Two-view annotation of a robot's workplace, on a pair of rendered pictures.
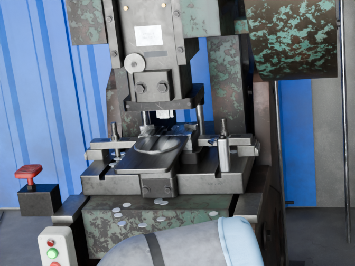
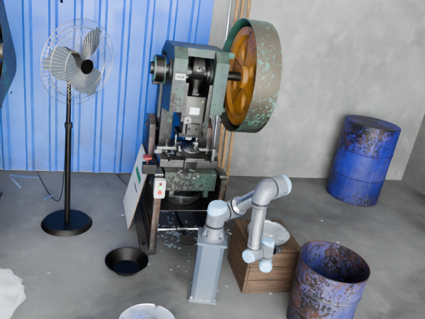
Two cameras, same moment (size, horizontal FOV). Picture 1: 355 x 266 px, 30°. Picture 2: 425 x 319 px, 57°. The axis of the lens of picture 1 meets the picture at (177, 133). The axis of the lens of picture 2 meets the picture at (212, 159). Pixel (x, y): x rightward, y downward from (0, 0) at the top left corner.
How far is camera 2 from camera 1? 1.61 m
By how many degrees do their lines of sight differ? 31
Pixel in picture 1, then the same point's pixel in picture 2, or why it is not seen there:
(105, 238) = (171, 183)
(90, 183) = (164, 162)
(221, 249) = (285, 181)
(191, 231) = (278, 178)
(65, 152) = (79, 144)
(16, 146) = (52, 139)
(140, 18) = (193, 104)
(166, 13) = (202, 104)
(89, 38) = (176, 109)
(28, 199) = (147, 167)
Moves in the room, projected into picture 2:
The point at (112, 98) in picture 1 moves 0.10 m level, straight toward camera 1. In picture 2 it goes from (152, 128) to (158, 131)
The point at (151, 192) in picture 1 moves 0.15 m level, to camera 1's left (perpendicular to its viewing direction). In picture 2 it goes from (188, 166) to (169, 168)
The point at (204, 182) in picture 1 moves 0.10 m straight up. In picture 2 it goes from (205, 164) to (207, 152)
